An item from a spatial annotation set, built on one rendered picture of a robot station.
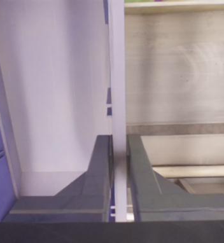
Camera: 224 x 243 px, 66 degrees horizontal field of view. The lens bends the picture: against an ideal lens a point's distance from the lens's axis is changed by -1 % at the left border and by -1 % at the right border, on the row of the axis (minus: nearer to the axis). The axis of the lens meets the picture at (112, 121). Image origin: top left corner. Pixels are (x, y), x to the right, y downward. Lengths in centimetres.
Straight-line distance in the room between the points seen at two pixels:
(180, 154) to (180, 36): 35
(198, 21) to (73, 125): 43
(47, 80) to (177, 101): 38
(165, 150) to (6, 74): 47
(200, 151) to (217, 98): 17
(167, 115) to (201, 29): 24
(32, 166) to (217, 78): 51
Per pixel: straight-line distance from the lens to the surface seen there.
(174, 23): 55
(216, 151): 65
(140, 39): 52
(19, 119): 31
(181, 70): 54
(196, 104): 57
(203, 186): 63
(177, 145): 59
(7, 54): 30
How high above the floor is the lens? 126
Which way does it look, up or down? 74 degrees down
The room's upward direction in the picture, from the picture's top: 176 degrees counter-clockwise
